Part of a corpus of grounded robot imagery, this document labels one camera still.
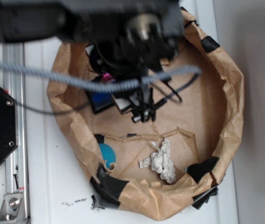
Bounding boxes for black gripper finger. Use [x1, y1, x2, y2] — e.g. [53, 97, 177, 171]
[145, 87, 156, 121]
[129, 88, 145, 123]

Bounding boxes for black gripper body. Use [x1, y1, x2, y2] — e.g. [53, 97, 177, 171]
[88, 0, 184, 77]

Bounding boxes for green rectangular block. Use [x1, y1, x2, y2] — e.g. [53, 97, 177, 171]
[112, 94, 132, 114]

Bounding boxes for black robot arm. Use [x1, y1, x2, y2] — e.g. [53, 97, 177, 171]
[0, 0, 184, 122]

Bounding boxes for black square leather wallet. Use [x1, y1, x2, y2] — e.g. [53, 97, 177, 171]
[86, 91, 115, 114]

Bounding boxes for crumpled white paper wad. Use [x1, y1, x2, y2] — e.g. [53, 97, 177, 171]
[139, 138, 176, 184]

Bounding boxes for blue round disc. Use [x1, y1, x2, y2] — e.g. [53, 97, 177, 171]
[99, 143, 116, 169]

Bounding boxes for brown paper bin liner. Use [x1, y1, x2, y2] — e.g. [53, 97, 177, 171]
[47, 9, 244, 221]

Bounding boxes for grey coiled cable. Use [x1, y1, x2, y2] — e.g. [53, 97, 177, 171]
[0, 57, 202, 92]

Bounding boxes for aluminium extrusion rail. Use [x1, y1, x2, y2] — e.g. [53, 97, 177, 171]
[2, 43, 31, 222]

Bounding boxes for metal corner bracket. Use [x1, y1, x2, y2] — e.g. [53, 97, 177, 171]
[0, 193, 26, 224]

